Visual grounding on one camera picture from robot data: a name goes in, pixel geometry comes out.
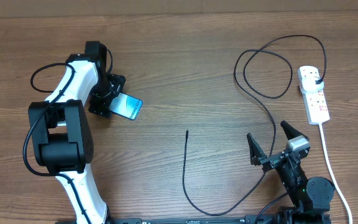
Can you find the Samsung Galaxy smartphone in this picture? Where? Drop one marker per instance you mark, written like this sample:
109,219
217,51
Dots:
126,106

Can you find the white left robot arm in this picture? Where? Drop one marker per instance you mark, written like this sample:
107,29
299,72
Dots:
59,142

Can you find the cardboard wall panel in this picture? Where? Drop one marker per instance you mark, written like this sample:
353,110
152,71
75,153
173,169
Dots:
58,8

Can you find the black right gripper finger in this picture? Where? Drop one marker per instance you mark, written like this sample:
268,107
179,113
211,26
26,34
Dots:
290,131
256,153

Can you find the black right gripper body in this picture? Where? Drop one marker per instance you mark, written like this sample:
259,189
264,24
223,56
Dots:
271,160

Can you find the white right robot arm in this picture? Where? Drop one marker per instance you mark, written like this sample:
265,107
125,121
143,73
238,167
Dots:
310,197

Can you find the white power strip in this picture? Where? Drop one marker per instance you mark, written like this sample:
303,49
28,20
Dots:
315,103

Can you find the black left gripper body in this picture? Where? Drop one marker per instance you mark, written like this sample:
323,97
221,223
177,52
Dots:
105,91

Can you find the white charger plug adapter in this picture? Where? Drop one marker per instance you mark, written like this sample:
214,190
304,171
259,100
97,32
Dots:
310,84

